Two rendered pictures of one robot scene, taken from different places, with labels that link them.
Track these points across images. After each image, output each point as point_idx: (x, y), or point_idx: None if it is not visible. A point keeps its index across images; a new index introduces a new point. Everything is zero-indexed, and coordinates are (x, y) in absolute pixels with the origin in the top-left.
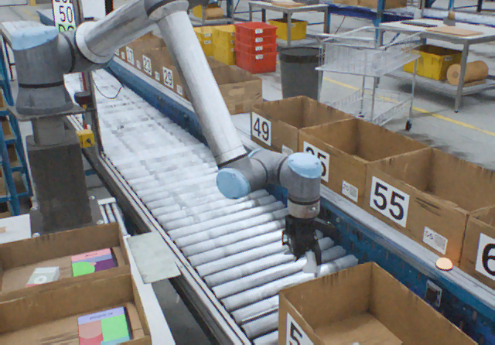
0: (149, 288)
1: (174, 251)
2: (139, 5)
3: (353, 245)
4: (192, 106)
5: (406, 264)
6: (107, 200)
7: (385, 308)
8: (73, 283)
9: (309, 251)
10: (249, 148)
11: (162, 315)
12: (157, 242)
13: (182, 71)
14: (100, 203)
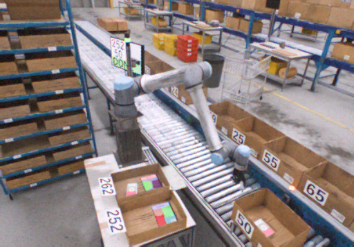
0: (175, 193)
1: (180, 174)
2: (175, 76)
3: (253, 174)
4: (201, 126)
5: (275, 185)
6: (145, 147)
7: (269, 204)
8: (148, 192)
9: None
10: None
11: (183, 205)
12: (173, 170)
13: (200, 113)
14: (142, 149)
